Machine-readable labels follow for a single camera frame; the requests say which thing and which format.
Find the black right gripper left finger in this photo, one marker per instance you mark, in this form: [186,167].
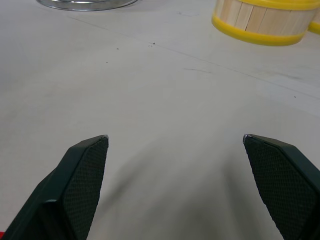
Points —
[72,190]

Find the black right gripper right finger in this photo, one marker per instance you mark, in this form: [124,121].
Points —
[285,185]

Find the red object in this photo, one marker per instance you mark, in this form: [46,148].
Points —
[1,234]

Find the wooden bucket with yellow bands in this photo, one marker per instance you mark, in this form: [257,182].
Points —
[315,26]
[262,21]

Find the silver metal bowl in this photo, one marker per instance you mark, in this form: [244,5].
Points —
[86,3]

